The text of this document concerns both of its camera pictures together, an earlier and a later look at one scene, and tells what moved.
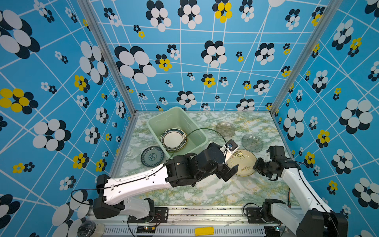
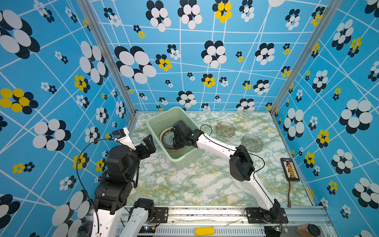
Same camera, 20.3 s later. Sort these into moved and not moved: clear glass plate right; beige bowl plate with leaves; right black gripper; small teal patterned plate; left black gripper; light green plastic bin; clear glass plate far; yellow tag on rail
Moved: right black gripper; small teal patterned plate; left black gripper; beige bowl plate with leaves
Not moved: yellow tag on rail; clear glass plate far; clear glass plate right; light green plastic bin
